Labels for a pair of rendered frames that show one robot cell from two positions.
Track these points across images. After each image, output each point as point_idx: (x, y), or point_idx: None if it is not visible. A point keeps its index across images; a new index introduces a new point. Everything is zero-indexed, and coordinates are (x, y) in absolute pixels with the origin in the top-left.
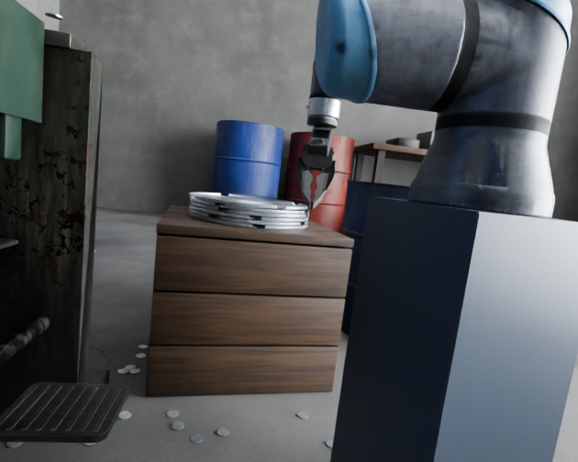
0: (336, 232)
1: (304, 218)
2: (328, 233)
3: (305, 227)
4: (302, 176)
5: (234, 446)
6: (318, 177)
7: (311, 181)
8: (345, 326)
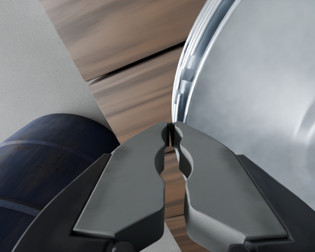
0: (92, 84)
1: (185, 55)
2: (105, 35)
3: (177, 67)
4: (262, 197)
5: None
6: (149, 200)
7: (192, 179)
8: (117, 141)
